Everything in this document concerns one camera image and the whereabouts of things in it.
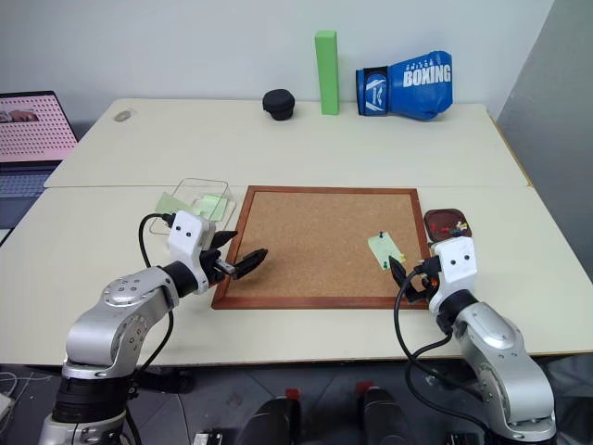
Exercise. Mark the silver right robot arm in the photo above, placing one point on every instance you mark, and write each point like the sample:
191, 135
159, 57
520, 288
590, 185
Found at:
495, 352

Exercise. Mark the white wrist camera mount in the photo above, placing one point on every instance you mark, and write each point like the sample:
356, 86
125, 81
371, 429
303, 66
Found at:
187, 236
456, 264

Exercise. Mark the tall green block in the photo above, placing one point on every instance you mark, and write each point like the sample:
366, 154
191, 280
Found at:
328, 74

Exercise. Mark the dark rounded shape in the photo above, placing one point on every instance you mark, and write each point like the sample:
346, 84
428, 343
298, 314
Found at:
273, 422
384, 417

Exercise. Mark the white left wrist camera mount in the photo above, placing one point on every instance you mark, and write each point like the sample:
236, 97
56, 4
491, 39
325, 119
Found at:
187, 236

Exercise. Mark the cork board with wooden frame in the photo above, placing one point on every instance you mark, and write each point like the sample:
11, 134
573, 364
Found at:
319, 241

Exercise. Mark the blue boxing glove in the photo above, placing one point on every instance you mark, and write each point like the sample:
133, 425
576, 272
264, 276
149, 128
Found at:
407, 88

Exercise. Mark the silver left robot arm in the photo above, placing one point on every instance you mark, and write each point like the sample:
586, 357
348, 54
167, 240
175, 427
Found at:
118, 324

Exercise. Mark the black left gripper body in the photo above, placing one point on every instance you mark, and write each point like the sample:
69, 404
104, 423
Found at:
214, 269

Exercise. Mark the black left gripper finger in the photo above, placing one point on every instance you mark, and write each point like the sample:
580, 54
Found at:
224, 238
251, 261

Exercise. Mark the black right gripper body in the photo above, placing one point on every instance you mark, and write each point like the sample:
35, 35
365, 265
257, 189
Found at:
428, 287

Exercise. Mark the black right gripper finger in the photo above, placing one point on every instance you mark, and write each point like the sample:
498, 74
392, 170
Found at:
418, 296
397, 273

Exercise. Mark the brown pin tray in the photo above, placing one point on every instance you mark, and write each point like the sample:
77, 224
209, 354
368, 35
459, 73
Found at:
442, 218

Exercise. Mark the laptop with pink screen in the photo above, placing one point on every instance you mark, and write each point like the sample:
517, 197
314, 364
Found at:
32, 125

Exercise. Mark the light green paper note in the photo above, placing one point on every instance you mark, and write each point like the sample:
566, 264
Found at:
383, 250

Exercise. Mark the pale green paper sheet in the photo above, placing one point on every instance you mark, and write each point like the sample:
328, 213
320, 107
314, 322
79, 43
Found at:
169, 204

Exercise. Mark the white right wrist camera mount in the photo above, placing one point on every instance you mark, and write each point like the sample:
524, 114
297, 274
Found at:
456, 264

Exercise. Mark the clear plastic box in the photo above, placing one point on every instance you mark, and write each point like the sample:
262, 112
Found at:
204, 192

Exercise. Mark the black round zip case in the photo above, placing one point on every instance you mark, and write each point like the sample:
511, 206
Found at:
279, 104

